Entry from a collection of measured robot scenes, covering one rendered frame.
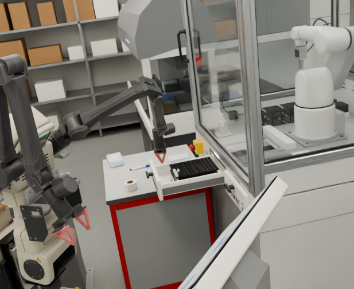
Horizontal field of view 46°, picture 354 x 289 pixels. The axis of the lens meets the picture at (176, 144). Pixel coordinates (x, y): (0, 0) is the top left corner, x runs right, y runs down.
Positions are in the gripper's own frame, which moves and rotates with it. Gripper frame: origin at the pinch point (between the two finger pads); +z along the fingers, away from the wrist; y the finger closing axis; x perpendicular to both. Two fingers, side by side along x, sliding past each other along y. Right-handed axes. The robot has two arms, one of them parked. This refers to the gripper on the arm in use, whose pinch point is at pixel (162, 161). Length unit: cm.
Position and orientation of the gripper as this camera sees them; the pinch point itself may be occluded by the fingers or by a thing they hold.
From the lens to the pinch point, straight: 235.3
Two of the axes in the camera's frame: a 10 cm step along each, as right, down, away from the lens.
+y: -0.3, -3.6, 9.3
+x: -9.9, 1.4, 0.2
